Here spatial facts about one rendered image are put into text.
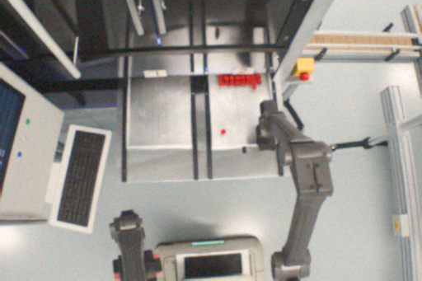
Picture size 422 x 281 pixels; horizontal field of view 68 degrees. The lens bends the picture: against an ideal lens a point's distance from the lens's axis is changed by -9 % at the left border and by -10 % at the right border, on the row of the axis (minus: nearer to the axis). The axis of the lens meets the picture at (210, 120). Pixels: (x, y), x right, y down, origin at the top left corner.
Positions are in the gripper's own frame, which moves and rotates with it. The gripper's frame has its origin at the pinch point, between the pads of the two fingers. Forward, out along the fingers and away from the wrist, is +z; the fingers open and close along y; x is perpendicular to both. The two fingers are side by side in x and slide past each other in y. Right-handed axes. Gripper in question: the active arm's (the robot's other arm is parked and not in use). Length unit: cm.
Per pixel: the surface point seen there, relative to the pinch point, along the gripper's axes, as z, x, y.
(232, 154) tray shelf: 3.7, 12.0, -2.2
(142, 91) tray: -1, 48, 25
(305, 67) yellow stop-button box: -15.7, -17.7, 25.6
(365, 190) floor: 94, -88, -4
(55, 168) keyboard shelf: 12, 88, -3
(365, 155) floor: 90, -91, 20
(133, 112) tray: 0, 52, 17
